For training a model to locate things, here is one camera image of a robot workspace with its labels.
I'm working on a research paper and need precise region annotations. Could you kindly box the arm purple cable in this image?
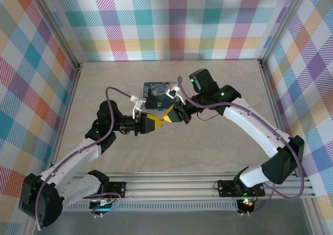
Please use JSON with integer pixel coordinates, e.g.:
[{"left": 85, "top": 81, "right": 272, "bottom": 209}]
[
  {"left": 36, "top": 86, "right": 138, "bottom": 231},
  {"left": 177, "top": 75, "right": 304, "bottom": 216}
]

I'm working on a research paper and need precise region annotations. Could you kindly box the aluminium frame post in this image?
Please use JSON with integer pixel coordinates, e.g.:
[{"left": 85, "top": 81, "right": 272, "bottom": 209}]
[
  {"left": 25, "top": 0, "right": 84, "bottom": 69},
  {"left": 257, "top": 0, "right": 313, "bottom": 67}
]

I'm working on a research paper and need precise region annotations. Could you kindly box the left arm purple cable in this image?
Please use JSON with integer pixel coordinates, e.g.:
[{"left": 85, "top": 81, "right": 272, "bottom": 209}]
[{"left": 36, "top": 86, "right": 138, "bottom": 231}]

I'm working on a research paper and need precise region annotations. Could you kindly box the grey slotted cable duct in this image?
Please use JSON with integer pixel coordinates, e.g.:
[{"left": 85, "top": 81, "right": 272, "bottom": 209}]
[{"left": 61, "top": 202, "right": 239, "bottom": 213}]

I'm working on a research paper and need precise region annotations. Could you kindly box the starry night print tin box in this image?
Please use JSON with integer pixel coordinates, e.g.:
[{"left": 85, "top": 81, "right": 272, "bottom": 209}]
[{"left": 142, "top": 81, "right": 180, "bottom": 110}]

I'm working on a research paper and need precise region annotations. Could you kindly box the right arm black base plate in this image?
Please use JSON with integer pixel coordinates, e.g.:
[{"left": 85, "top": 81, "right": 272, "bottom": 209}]
[{"left": 217, "top": 179, "right": 266, "bottom": 198}]

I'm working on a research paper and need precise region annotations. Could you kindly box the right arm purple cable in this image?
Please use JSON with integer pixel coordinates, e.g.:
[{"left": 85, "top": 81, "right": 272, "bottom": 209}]
[{"left": 177, "top": 75, "right": 304, "bottom": 216}]

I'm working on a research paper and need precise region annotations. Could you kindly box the aluminium table side rail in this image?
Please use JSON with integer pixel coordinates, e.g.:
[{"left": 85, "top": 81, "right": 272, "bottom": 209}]
[
  {"left": 44, "top": 62, "right": 84, "bottom": 181},
  {"left": 258, "top": 60, "right": 300, "bottom": 178}
]

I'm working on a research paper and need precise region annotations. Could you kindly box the long aluminium mounting rail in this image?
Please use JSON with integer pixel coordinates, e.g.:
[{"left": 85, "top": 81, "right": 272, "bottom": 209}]
[{"left": 59, "top": 176, "right": 317, "bottom": 202}]

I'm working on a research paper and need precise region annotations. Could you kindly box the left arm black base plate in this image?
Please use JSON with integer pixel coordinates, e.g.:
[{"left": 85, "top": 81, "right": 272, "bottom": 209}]
[{"left": 98, "top": 181, "right": 127, "bottom": 200}]

